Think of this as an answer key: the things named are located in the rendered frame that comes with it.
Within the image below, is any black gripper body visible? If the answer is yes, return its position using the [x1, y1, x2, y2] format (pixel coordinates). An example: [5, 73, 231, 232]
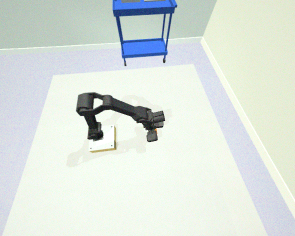
[143, 123, 158, 142]

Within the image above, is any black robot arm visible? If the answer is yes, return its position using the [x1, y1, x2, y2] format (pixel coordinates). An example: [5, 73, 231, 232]
[75, 92, 165, 142]

